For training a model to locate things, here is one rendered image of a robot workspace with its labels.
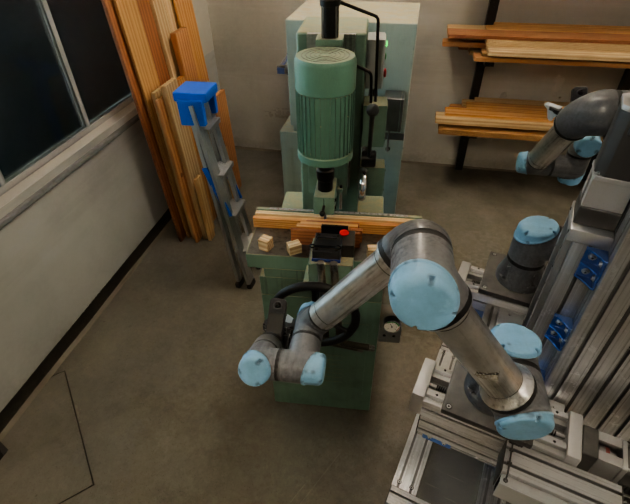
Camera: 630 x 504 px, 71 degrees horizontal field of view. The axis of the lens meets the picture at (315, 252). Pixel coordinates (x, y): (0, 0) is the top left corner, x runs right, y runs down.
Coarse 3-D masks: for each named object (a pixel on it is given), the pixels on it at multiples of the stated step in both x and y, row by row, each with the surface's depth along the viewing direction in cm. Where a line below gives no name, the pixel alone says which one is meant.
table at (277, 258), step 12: (264, 228) 162; (276, 228) 162; (252, 240) 157; (276, 240) 157; (288, 240) 157; (372, 240) 156; (252, 252) 152; (264, 252) 152; (276, 252) 152; (360, 252) 151; (252, 264) 154; (264, 264) 153; (276, 264) 153; (288, 264) 152; (300, 264) 151
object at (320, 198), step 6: (336, 180) 155; (336, 186) 154; (318, 192) 149; (324, 192) 149; (330, 192) 149; (336, 192) 156; (318, 198) 147; (324, 198) 147; (330, 198) 147; (318, 204) 149; (324, 204) 148; (330, 204) 148; (318, 210) 150; (324, 210) 150; (330, 210) 150
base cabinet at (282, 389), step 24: (264, 312) 169; (288, 312) 168; (360, 312) 163; (360, 336) 171; (336, 360) 182; (360, 360) 180; (288, 384) 197; (336, 384) 193; (360, 384) 191; (360, 408) 203
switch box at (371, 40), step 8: (368, 32) 151; (384, 32) 150; (368, 40) 144; (384, 40) 144; (368, 48) 146; (384, 48) 145; (368, 56) 147; (384, 56) 147; (368, 64) 149; (368, 80) 152; (368, 88) 154
